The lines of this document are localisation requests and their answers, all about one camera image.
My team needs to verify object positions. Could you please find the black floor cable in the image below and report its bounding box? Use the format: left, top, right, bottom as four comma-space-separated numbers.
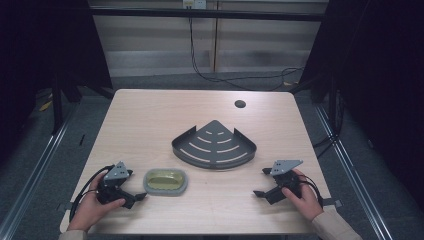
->
312, 133, 342, 160

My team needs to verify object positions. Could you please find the black curtain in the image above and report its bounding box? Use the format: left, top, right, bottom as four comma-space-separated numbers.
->
298, 0, 424, 204
0, 0, 113, 168

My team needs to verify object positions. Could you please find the grey soap dish yellow insert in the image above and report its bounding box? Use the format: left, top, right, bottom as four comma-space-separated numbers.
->
143, 167, 189, 197

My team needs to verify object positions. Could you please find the metal floor rail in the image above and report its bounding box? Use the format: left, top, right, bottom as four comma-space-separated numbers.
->
314, 104, 396, 240
0, 99, 79, 240

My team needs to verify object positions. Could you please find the black horizontal bar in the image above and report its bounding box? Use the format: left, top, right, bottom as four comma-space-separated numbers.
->
89, 7, 325, 23

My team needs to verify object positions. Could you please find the long black wall cable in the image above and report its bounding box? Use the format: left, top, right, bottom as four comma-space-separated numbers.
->
188, 16, 305, 92

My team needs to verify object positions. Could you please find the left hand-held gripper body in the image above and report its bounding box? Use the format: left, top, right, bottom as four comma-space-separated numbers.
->
96, 161, 137, 210

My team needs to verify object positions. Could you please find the black metal stand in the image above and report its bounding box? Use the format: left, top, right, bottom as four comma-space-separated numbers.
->
51, 74, 65, 136

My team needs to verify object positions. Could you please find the left hand-held gripper black cable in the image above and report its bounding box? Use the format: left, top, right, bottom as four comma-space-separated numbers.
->
68, 164, 116, 223

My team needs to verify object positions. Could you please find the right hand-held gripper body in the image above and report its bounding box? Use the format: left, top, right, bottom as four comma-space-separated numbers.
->
264, 159, 304, 206

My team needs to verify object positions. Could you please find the hand-held gripper black cable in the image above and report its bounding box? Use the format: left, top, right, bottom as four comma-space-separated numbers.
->
297, 174, 325, 208
68, 164, 116, 223

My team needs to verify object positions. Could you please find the person's right hand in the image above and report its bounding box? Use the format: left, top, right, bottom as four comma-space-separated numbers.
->
281, 168, 324, 223

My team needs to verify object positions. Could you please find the white wall power outlet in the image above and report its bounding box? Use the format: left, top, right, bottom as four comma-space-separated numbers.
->
182, 0, 208, 10

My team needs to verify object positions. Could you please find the person's left hand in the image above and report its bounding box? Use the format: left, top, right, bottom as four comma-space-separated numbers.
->
67, 172, 127, 233

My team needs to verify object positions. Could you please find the grey table edge bracket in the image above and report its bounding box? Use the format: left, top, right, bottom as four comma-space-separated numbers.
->
56, 201, 73, 214
322, 198, 343, 208

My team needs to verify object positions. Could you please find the yellow floor tape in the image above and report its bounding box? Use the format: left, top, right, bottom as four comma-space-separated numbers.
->
38, 100, 54, 113

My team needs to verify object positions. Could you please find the right hand-held gripper black cable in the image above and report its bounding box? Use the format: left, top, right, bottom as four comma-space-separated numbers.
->
297, 174, 325, 208

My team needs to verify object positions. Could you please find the dark grey corner shelf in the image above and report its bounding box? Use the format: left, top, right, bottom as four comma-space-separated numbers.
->
171, 119, 258, 170

